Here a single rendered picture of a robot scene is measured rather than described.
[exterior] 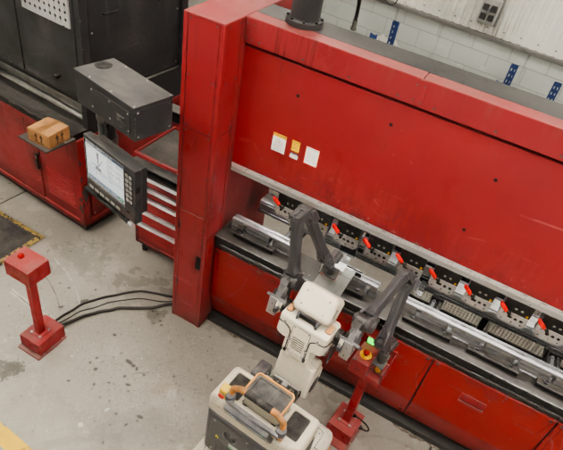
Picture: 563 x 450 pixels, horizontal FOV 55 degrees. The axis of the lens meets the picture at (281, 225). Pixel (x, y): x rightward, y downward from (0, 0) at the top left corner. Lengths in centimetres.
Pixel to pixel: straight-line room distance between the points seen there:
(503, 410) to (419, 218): 127
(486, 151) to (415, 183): 40
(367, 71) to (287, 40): 44
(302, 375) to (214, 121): 145
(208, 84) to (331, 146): 73
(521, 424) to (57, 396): 285
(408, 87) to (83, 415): 275
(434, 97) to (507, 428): 203
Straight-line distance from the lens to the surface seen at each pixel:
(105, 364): 402
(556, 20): 695
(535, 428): 363
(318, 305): 265
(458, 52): 727
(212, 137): 309
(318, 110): 292
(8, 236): 500
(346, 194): 307
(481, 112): 264
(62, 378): 400
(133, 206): 303
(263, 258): 350
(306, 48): 283
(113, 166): 305
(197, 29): 290
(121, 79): 298
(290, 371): 304
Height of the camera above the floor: 328
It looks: 40 degrees down
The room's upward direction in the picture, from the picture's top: 12 degrees clockwise
